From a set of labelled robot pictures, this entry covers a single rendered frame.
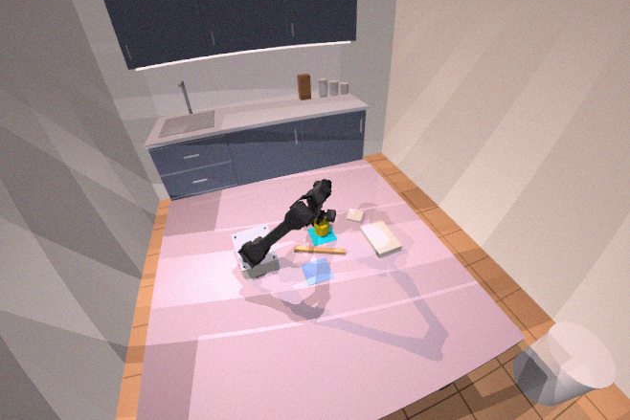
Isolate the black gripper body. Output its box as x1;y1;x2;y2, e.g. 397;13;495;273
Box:
307;203;336;223

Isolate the orange flat bar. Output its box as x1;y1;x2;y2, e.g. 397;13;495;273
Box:
294;246;346;255

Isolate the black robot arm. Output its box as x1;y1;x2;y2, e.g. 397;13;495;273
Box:
237;179;332;268

